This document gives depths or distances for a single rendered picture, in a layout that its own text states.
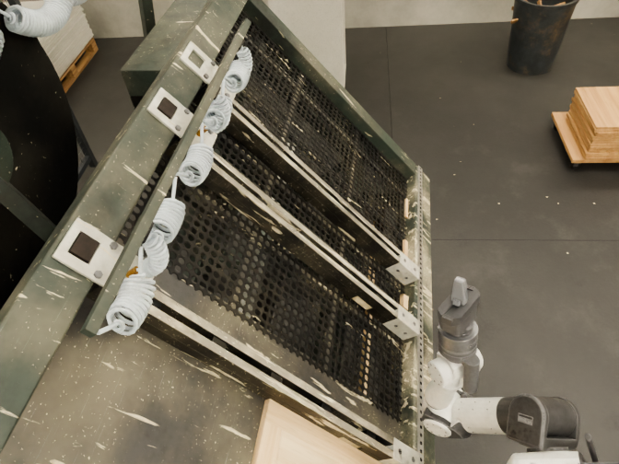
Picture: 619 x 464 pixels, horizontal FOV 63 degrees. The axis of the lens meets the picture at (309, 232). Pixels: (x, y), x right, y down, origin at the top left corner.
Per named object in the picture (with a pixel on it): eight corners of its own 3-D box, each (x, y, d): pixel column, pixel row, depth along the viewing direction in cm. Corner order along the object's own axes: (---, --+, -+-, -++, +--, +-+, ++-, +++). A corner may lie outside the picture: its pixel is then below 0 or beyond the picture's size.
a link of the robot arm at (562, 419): (523, 399, 133) (573, 398, 123) (527, 435, 130) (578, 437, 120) (494, 396, 128) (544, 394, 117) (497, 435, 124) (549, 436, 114)
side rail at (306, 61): (397, 184, 251) (415, 174, 245) (227, 15, 201) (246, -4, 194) (397, 174, 257) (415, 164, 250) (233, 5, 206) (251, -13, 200)
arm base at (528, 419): (534, 400, 133) (576, 395, 124) (545, 454, 127) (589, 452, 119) (497, 397, 125) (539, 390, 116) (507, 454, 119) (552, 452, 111)
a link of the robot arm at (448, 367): (461, 321, 123) (460, 354, 129) (424, 338, 120) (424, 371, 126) (494, 351, 114) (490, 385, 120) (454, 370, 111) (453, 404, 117)
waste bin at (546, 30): (566, 77, 457) (589, 5, 410) (503, 79, 463) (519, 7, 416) (551, 49, 494) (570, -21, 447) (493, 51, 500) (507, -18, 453)
